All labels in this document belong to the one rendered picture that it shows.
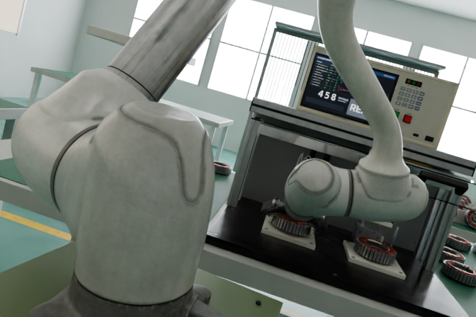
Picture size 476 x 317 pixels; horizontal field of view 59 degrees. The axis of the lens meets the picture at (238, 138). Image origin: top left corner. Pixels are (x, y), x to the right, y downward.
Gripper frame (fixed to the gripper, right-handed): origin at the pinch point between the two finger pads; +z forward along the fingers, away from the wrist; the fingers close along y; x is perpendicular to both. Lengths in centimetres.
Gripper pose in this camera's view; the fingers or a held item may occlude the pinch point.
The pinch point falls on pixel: (291, 222)
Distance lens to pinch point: 122.6
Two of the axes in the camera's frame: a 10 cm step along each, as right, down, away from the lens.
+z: 0.0, 4.1, 9.1
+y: -9.5, -2.9, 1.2
